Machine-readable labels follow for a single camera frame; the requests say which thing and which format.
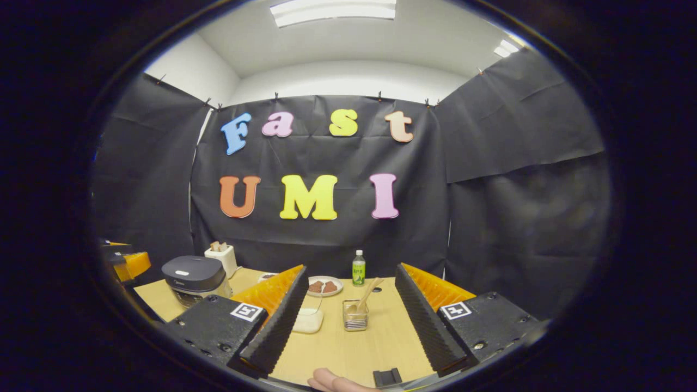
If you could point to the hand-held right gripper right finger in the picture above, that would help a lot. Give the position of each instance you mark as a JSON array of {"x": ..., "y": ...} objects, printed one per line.
[{"x": 422, "y": 321}]

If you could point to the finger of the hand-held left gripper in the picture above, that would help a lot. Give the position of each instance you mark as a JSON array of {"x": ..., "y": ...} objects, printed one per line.
[
  {"x": 136, "y": 264},
  {"x": 117, "y": 246}
]

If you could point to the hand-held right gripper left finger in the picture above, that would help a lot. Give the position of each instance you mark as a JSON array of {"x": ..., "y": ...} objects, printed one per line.
[{"x": 280, "y": 321}]

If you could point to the dark grey rice cooker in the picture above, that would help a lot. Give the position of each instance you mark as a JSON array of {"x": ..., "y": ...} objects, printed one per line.
[{"x": 193, "y": 272}]

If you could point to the wooden spoon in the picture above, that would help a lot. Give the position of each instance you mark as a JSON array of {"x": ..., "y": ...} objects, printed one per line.
[{"x": 366, "y": 291}]

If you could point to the clear metal chopstick holder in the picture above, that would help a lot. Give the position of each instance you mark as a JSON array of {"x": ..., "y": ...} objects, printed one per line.
[{"x": 355, "y": 324}]

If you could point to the white divided sauce tray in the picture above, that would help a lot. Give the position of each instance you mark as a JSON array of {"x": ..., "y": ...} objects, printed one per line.
[{"x": 267, "y": 276}]

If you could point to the brown meat piece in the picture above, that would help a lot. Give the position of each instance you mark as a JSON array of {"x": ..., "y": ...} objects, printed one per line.
[
  {"x": 315, "y": 286},
  {"x": 330, "y": 286}
]

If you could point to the white round plate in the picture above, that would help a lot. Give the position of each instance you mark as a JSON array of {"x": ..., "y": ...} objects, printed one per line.
[{"x": 325, "y": 294}]

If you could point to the white toaster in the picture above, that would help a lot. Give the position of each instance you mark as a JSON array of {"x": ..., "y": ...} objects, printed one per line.
[{"x": 224, "y": 264}]

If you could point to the green tea bottle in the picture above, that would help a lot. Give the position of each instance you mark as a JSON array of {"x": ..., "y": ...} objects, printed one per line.
[{"x": 358, "y": 272}]

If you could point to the black backdrop cloth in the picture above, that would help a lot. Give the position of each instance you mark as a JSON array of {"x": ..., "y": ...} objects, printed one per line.
[{"x": 326, "y": 234}]

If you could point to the small ceiling light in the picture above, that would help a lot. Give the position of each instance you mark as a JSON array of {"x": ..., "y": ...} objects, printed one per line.
[{"x": 506, "y": 48}]

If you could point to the long ceiling light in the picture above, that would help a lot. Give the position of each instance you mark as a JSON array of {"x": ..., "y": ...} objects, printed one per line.
[{"x": 332, "y": 11}]

